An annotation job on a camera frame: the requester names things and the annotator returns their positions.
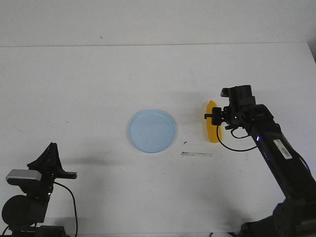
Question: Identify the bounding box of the light blue round plate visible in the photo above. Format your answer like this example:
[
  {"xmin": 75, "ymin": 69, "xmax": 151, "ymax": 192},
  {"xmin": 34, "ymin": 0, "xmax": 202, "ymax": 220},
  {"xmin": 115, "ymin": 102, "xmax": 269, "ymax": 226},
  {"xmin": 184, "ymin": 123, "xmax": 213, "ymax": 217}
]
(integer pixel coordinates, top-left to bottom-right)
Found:
[{"xmin": 127, "ymin": 109, "xmax": 177, "ymax": 154}]

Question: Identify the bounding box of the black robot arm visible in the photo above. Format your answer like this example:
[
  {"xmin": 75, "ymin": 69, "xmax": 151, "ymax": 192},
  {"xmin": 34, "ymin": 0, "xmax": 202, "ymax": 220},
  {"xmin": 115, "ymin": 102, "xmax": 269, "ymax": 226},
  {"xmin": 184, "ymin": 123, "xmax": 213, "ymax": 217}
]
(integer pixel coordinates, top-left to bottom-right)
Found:
[
  {"xmin": 204, "ymin": 85, "xmax": 316, "ymax": 237},
  {"xmin": 1, "ymin": 143, "xmax": 77, "ymax": 237}
]

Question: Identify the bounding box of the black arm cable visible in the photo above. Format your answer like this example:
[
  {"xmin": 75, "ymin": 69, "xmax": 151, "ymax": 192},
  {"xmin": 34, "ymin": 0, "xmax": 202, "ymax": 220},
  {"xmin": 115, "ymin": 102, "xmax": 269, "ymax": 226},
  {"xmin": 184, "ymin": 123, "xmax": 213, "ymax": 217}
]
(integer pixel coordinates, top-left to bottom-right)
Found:
[
  {"xmin": 216, "ymin": 124, "xmax": 259, "ymax": 152},
  {"xmin": 53, "ymin": 181, "xmax": 79, "ymax": 237}
]

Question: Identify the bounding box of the yellow plastic corn cob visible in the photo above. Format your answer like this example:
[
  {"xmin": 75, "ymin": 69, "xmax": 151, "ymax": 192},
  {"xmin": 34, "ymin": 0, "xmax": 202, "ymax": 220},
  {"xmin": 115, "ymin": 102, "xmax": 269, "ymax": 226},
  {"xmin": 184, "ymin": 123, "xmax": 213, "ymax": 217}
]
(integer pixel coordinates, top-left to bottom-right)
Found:
[{"xmin": 205, "ymin": 100, "xmax": 222, "ymax": 143}]

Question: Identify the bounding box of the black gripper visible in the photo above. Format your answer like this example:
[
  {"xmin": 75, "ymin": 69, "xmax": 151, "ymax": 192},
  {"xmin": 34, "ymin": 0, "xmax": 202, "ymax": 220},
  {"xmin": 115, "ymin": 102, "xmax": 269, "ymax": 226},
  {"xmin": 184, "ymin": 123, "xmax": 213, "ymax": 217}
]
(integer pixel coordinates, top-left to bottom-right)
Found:
[
  {"xmin": 204, "ymin": 85, "xmax": 256, "ymax": 130},
  {"xmin": 27, "ymin": 142, "xmax": 77, "ymax": 179}
]

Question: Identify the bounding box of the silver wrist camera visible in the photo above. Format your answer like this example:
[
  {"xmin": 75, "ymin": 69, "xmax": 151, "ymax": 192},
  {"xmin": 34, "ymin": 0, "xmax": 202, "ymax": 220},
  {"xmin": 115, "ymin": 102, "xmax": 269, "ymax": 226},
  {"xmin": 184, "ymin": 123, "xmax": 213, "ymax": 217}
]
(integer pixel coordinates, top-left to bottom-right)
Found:
[{"xmin": 5, "ymin": 169, "xmax": 42, "ymax": 186}]

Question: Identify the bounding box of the strip of clear tape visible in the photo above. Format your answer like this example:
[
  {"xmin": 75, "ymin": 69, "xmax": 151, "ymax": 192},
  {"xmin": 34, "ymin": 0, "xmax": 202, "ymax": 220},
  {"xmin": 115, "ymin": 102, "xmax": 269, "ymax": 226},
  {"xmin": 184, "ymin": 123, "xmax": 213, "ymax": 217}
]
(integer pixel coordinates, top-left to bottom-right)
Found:
[{"xmin": 181, "ymin": 152, "xmax": 212, "ymax": 157}]

